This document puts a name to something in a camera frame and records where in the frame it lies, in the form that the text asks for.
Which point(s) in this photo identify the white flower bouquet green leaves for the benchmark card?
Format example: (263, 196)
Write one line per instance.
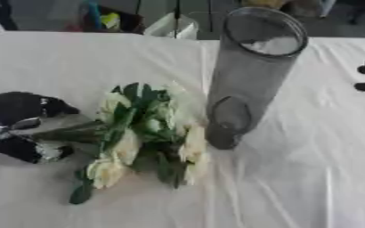
(139, 130)

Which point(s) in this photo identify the white bag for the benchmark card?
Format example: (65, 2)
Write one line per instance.
(171, 27)

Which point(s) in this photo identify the black tripod leg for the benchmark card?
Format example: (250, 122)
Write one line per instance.
(176, 17)

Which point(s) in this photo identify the dark bag with yellow item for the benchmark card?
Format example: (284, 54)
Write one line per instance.
(113, 21)

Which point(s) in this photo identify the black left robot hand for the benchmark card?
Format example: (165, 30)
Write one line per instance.
(11, 108)

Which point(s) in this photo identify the tall clear glass vase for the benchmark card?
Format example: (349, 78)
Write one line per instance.
(250, 80)

